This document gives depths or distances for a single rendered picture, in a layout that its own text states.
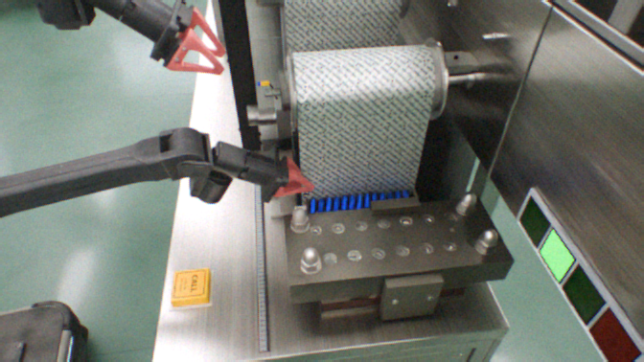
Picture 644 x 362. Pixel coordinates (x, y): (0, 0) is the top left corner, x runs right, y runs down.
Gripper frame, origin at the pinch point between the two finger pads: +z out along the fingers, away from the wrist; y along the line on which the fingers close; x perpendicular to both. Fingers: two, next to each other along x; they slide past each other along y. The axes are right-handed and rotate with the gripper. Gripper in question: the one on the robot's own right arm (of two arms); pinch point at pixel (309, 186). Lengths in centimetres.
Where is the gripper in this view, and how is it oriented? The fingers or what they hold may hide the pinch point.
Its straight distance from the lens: 84.6
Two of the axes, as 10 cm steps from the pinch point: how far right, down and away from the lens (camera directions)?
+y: 1.3, 6.8, -7.2
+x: 5.0, -6.8, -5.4
